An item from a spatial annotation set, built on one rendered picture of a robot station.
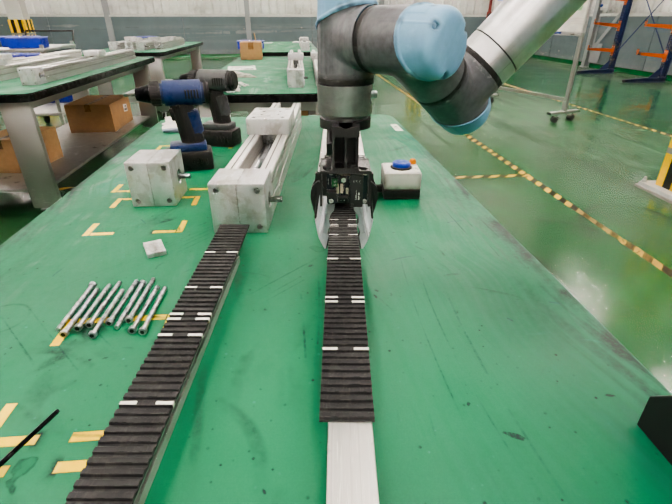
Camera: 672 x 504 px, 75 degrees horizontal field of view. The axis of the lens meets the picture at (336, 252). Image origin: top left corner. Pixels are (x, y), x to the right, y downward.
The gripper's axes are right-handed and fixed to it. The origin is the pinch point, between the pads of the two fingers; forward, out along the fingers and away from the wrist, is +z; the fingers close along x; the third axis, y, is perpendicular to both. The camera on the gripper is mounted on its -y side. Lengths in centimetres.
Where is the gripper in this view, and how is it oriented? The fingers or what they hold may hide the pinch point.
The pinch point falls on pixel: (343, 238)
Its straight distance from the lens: 72.2
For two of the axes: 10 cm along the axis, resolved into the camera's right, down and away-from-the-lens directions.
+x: 10.0, 0.0, 0.0
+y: 0.0, 4.7, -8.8
